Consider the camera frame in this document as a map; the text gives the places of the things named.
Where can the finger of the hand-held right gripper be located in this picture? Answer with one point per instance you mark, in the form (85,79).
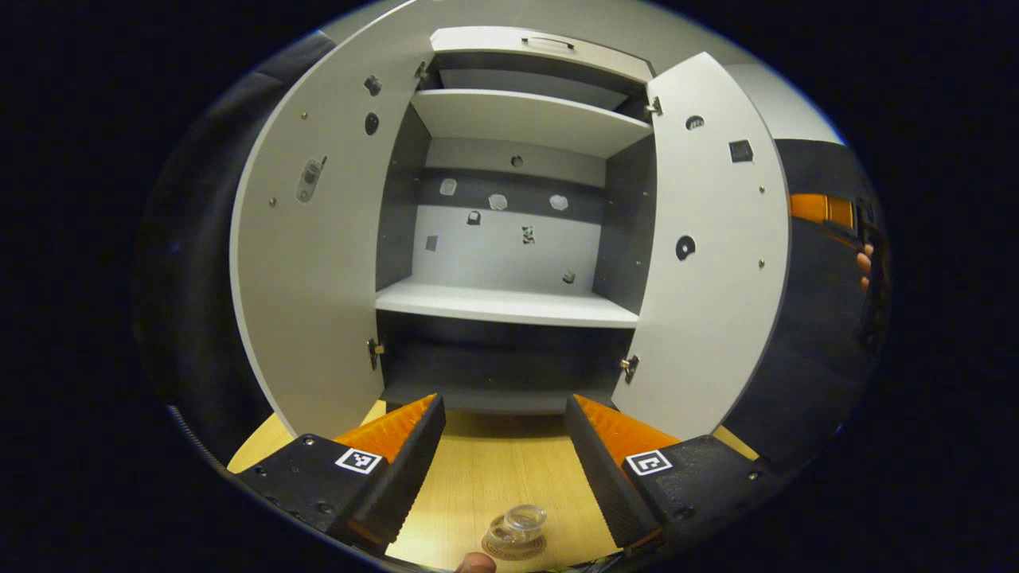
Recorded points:
(820,209)

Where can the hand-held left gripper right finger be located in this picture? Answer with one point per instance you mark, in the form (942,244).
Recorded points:
(605,469)

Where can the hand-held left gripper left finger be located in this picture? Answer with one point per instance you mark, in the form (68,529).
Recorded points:
(414,461)

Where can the clear glass bottle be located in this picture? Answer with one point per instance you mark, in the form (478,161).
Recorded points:
(521,521)

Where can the round brown coaster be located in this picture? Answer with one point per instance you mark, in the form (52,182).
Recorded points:
(509,553)

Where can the white cabinet door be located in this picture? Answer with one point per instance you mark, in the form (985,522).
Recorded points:
(318,302)
(716,318)

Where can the metal cabinet door hinge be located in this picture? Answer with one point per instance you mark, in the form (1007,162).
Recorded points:
(420,70)
(654,106)
(374,352)
(630,368)

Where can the white cabinet shelf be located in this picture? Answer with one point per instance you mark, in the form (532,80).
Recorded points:
(525,119)
(501,302)

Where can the white cabinet drawer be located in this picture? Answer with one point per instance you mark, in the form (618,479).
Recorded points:
(493,44)

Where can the black backdrop cloth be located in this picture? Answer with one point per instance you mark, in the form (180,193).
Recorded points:
(191,278)

